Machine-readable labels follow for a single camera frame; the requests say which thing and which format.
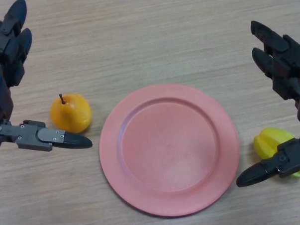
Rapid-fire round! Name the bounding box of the yellow starfruit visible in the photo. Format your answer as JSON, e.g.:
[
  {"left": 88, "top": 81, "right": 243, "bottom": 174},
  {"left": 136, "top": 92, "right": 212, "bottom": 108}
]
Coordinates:
[{"left": 252, "top": 126, "right": 300, "bottom": 180}]

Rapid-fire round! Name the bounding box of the yellow pear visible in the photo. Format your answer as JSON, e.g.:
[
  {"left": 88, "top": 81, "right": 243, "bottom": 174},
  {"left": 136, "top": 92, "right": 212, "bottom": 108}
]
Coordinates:
[{"left": 49, "top": 92, "right": 93, "bottom": 135}]

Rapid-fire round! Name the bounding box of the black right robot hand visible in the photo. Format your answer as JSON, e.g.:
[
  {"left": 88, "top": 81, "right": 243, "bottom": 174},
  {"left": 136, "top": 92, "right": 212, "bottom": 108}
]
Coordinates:
[{"left": 229, "top": 18, "right": 300, "bottom": 188}]

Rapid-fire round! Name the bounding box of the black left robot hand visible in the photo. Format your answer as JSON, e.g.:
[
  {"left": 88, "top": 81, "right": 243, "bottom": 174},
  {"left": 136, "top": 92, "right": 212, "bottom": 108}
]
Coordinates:
[{"left": 0, "top": 0, "right": 94, "bottom": 154}]

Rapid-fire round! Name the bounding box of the pink round plate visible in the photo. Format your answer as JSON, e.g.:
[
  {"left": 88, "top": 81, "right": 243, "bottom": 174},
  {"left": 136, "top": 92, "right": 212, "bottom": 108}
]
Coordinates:
[{"left": 96, "top": 80, "right": 243, "bottom": 220}]

